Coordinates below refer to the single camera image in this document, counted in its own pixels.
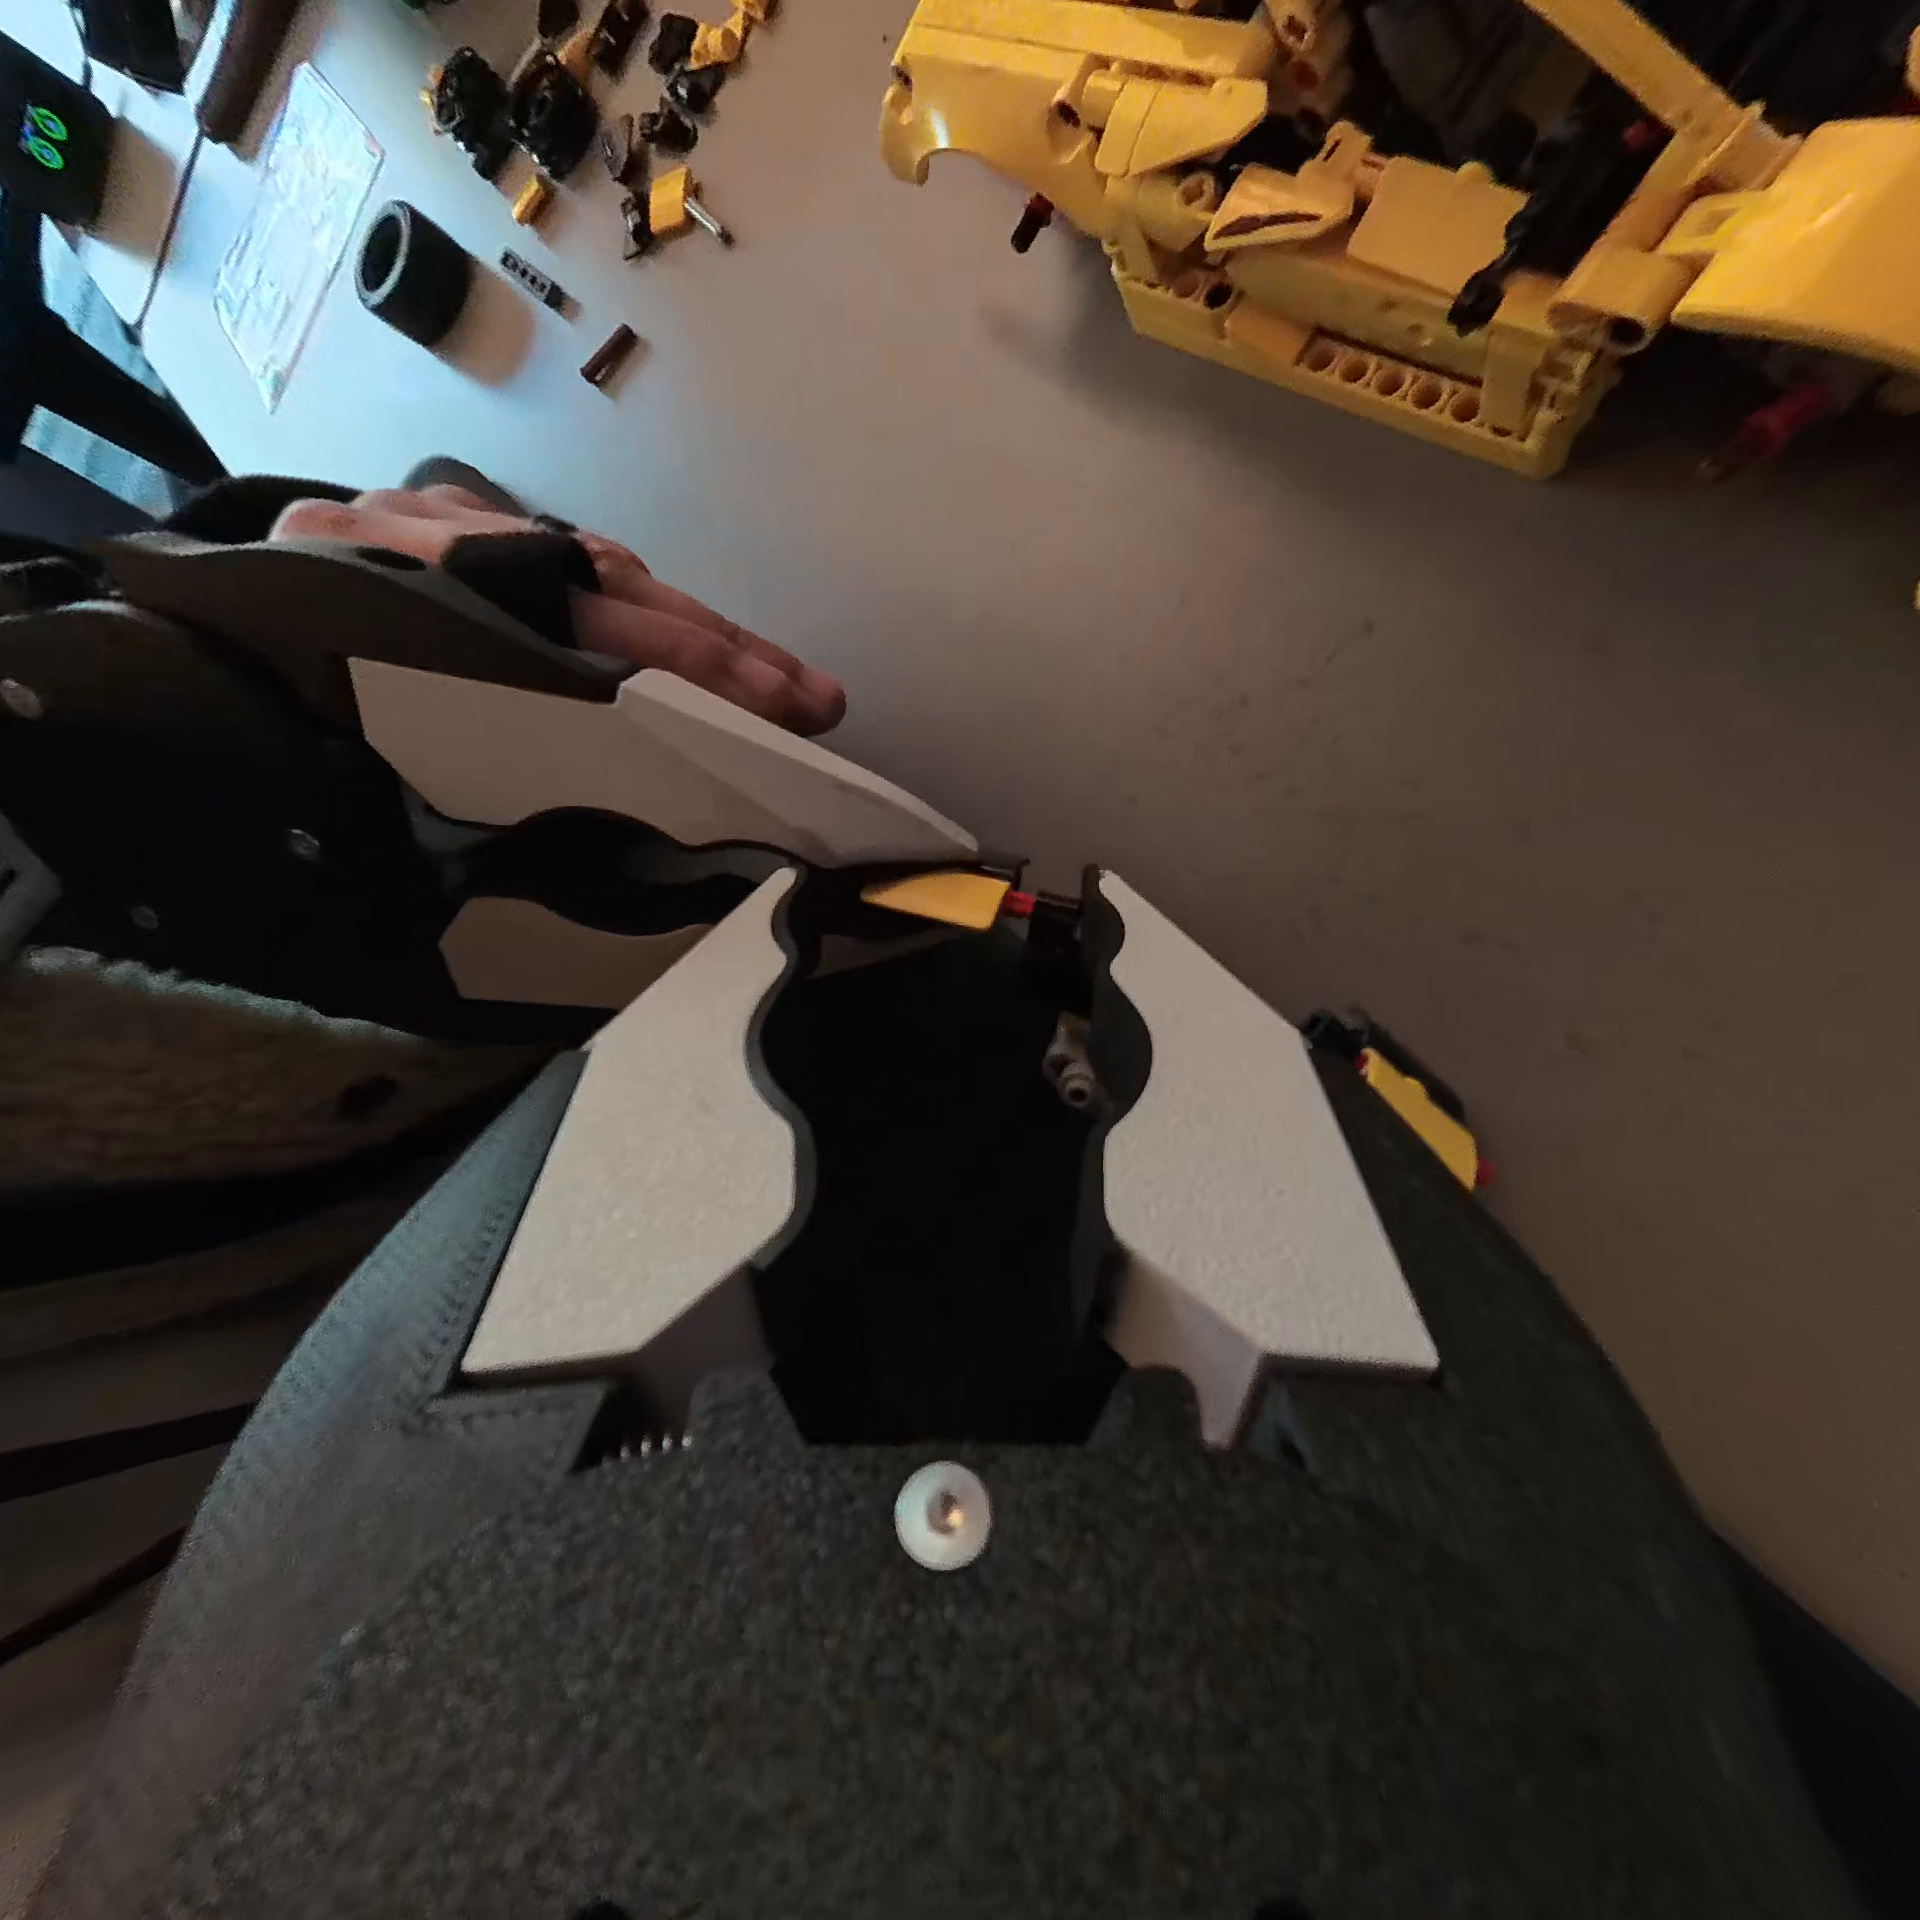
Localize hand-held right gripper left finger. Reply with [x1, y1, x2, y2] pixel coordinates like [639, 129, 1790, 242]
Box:
[459, 867, 819, 1427]

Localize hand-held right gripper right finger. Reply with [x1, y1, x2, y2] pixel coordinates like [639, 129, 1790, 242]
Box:
[1084, 867, 1442, 1449]

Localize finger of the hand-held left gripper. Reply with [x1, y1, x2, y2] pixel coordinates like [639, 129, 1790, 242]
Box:
[348, 656, 984, 875]
[439, 847, 797, 1015]

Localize small yellow connector brick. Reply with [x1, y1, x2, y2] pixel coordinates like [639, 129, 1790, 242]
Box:
[859, 873, 1004, 933]

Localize black and yellow brick subassembly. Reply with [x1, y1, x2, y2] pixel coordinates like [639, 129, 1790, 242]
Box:
[1028, 862, 1104, 1022]

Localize yellow toy brick car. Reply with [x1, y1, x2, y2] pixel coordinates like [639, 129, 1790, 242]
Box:
[877, 0, 1920, 482]

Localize person's left forearm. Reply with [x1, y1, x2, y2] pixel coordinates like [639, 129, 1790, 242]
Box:
[150, 456, 528, 549]

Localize person's left hand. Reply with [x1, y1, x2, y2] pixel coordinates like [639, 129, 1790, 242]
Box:
[268, 456, 850, 736]

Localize yellow black brick assembly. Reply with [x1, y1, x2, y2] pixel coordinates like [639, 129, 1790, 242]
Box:
[1297, 1007, 1492, 1195]

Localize white shirt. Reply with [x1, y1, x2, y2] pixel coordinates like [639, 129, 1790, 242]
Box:
[0, 1245, 393, 1876]

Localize loose black and yellow bricks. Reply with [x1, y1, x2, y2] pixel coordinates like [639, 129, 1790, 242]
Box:
[510, 0, 782, 324]

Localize clear sticker sheet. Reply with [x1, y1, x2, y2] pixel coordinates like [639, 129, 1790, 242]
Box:
[210, 60, 390, 415]

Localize black device green lights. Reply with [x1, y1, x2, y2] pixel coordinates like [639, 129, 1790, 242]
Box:
[0, 29, 119, 227]

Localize dark brown roll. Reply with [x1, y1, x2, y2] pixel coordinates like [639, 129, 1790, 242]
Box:
[195, 0, 310, 144]

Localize black shoulder strap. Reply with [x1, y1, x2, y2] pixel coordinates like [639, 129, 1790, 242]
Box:
[0, 1402, 264, 1509]

